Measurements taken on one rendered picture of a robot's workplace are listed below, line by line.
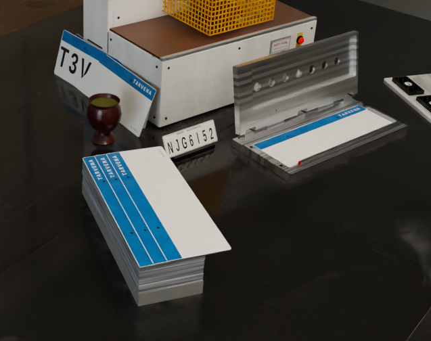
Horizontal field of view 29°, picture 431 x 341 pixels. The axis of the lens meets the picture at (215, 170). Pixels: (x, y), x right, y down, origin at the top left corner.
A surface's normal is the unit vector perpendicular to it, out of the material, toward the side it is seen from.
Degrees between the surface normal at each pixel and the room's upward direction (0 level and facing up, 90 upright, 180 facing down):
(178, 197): 0
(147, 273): 90
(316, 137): 0
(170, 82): 90
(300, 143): 0
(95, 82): 69
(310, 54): 79
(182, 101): 90
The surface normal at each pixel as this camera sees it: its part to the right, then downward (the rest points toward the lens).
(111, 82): -0.72, -0.06
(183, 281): 0.38, 0.51
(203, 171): 0.07, -0.85
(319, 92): 0.65, 0.26
